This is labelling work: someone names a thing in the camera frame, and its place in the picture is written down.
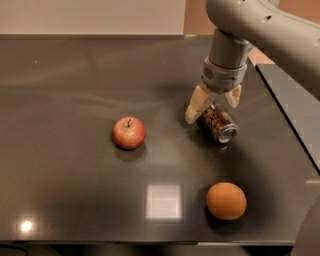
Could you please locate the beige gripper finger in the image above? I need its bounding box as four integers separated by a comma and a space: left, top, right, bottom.
225, 85, 242, 108
185, 84, 213, 124

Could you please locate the orange soda can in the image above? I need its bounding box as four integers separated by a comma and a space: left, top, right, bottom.
200, 104, 239, 144

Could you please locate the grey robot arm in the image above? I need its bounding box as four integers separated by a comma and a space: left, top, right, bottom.
185, 0, 320, 124

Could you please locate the grey side table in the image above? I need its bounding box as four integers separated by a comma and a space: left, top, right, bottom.
256, 64, 320, 172

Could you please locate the red apple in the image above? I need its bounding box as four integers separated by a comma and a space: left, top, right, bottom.
112, 116, 146, 150

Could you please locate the orange fruit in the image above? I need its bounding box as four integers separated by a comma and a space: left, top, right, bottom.
206, 182, 247, 221

